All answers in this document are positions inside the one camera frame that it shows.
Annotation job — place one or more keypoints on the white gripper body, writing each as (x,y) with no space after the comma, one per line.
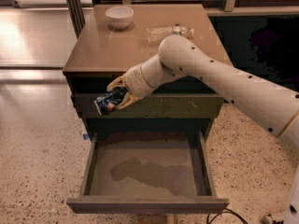
(135,80)

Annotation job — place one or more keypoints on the brown drawer cabinet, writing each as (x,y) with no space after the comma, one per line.
(103,53)

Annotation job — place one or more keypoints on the closed grey top drawer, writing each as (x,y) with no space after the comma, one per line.
(156,106)

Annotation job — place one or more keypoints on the blue pepsi can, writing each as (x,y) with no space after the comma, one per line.
(107,102)

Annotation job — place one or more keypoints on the open grey middle drawer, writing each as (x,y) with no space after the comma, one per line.
(148,174)

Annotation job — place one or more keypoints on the clear plastic water bottle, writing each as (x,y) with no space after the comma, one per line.
(155,35)

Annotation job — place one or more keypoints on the white ceramic bowl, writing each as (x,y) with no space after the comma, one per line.
(120,17)

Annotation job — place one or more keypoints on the white power strip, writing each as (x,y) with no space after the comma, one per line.
(276,218)

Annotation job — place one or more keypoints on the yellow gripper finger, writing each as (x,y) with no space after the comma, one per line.
(128,99)
(118,82)

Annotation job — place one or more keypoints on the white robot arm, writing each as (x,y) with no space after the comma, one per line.
(273,107)

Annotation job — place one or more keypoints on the blue tape piece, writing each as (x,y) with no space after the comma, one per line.
(86,136)

